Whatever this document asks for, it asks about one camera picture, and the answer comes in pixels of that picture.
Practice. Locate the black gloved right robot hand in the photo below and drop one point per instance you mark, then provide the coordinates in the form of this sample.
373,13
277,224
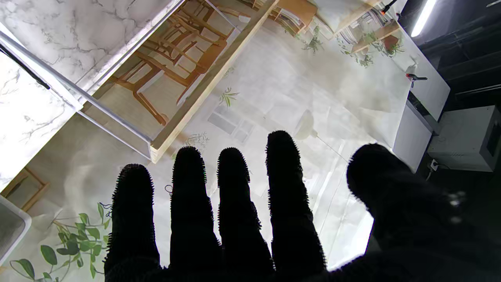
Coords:
289,219

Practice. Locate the silver rectangular baking tray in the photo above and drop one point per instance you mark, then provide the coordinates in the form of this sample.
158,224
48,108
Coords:
9,227

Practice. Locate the printed room scene backdrop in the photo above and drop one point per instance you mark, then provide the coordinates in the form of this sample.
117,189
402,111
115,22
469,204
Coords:
313,90

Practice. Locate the white panel board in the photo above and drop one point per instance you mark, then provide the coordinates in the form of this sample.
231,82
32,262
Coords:
411,137

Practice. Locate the black and red spring clamp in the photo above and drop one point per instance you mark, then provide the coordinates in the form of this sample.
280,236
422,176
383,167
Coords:
415,77

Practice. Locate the white equipment box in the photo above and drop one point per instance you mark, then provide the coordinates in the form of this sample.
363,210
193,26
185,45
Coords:
462,137

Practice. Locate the fluorescent light tube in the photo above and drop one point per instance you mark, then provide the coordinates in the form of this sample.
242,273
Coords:
423,17

